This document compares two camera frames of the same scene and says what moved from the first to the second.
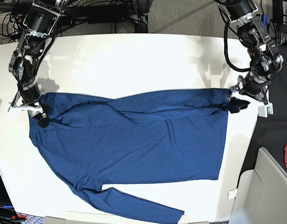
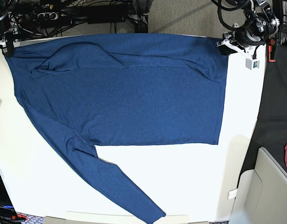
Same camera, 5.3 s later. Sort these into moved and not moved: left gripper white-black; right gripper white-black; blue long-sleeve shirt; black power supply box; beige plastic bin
Moved: right gripper white-black; left gripper white-black; blue long-sleeve shirt
Not moved: beige plastic bin; black power supply box
